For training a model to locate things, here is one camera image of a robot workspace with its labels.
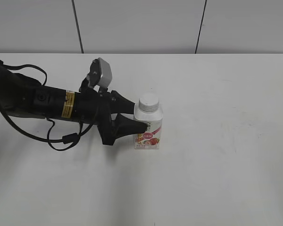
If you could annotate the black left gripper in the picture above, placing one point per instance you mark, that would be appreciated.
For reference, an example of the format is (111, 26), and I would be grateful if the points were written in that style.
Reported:
(96, 107)

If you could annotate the white strawberry drink carton bottle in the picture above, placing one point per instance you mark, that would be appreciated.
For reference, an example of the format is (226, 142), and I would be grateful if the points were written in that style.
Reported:
(150, 139)

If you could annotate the white screw cap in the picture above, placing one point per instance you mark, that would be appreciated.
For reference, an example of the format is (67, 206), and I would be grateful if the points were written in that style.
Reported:
(148, 103)

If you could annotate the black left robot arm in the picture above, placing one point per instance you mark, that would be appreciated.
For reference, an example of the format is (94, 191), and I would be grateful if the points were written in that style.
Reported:
(25, 97)

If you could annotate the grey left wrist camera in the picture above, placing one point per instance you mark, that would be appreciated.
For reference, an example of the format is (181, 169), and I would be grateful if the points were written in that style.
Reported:
(100, 74)

